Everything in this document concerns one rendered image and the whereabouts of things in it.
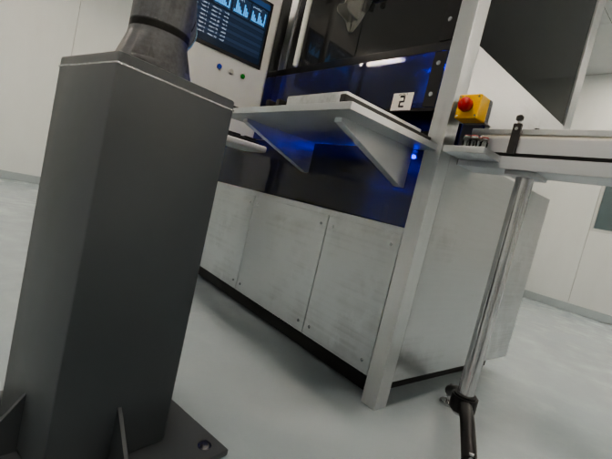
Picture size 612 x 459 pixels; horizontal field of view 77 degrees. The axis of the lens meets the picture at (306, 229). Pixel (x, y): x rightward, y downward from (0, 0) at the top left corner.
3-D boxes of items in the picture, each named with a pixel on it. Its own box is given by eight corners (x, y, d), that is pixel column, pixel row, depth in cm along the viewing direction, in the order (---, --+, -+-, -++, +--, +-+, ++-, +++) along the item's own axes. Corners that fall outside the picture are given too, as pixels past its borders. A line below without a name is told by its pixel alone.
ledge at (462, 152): (464, 161, 128) (465, 156, 128) (503, 164, 119) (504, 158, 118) (442, 150, 119) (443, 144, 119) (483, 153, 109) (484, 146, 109)
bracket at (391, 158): (396, 187, 130) (405, 148, 129) (403, 188, 128) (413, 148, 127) (324, 163, 108) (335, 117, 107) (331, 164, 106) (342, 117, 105)
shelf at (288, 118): (311, 147, 178) (312, 142, 178) (449, 157, 126) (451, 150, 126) (219, 114, 147) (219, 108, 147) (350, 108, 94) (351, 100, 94)
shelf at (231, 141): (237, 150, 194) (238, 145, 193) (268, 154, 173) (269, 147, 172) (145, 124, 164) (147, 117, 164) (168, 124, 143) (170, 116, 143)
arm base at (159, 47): (134, 62, 69) (144, 5, 68) (96, 65, 78) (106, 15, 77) (202, 92, 81) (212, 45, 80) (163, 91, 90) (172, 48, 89)
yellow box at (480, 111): (464, 125, 122) (470, 102, 121) (487, 125, 116) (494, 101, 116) (453, 117, 117) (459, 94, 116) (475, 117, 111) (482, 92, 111)
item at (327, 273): (269, 260, 347) (290, 164, 340) (501, 372, 192) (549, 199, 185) (158, 251, 281) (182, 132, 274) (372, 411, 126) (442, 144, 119)
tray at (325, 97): (358, 137, 141) (361, 128, 141) (418, 140, 122) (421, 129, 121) (285, 107, 119) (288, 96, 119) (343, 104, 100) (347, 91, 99)
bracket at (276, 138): (303, 172, 168) (311, 142, 167) (308, 173, 166) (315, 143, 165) (236, 152, 146) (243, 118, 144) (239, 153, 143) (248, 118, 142)
